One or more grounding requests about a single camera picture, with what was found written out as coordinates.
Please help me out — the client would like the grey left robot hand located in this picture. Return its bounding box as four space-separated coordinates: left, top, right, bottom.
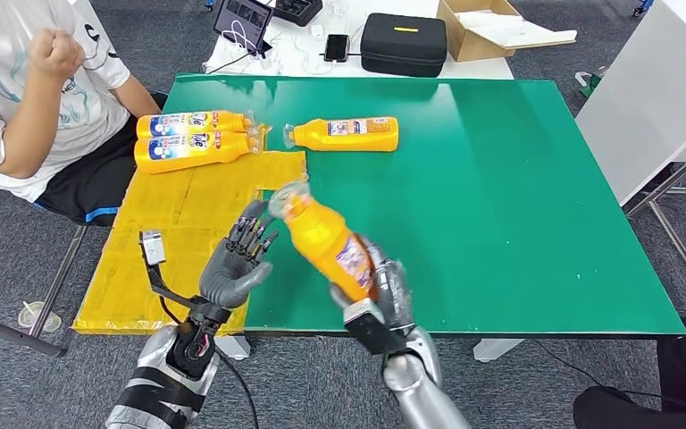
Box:
198 199 280 310

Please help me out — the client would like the white table foot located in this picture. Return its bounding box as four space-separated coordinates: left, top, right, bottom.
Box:
473 338 526 364
215 336 253 362

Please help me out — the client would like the clear plastic cup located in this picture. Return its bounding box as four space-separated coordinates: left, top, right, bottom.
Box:
17 301 63 334

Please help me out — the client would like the white sheet in box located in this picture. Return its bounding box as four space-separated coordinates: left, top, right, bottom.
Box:
456 8 579 48

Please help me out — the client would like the black zip case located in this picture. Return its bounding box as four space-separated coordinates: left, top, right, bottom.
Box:
360 13 448 79

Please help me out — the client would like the metal table frame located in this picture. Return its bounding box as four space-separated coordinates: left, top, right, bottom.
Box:
622 134 686 322

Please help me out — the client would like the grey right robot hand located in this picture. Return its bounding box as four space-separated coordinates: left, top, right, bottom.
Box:
329 236 418 332

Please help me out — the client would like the metal chair frame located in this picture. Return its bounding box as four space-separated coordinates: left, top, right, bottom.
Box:
0 183 89 358

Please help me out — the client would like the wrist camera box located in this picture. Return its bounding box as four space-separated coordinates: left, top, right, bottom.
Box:
139 230 205 310
342 299 406 357

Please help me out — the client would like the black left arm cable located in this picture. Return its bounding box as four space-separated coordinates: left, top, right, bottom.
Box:
215 349 262 429

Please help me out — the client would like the orange detergent bottle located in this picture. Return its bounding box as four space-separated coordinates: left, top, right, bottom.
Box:
133 130 262 175
136 110 256 139
282 116 400 154
267 181 380 303

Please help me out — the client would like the yellow taped cardboard mat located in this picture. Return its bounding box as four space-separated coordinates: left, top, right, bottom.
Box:
72 122 309 338

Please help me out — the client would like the black floor cable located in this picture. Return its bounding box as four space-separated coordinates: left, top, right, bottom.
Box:
537 338 664 396

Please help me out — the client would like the brown cardboard box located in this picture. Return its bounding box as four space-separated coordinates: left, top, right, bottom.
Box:
437 0 579 63

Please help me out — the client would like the black tablet cable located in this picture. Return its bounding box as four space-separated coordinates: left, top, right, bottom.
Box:
205 50 258 77

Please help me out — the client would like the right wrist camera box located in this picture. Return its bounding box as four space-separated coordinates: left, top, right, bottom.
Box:
342 299 406 357

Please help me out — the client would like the white charging cable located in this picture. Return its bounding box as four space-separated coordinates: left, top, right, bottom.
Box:
214 21 335 76

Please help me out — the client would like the green table board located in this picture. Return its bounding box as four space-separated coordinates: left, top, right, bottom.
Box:
162 73 686 338

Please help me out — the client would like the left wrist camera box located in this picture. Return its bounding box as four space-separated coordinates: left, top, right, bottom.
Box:
139 230 205 310

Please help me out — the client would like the black controller device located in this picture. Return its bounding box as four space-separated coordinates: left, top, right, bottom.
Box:
274 0 324 28

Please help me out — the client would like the black smartphone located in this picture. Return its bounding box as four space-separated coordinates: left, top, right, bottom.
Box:
323 33 351 63

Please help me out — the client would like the black tablet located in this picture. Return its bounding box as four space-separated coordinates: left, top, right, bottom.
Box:
213 0 274 56

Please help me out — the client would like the white table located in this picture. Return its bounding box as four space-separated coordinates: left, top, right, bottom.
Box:
204 0 515 80

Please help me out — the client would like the green and white object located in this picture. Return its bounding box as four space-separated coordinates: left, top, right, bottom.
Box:
575 66 607 100

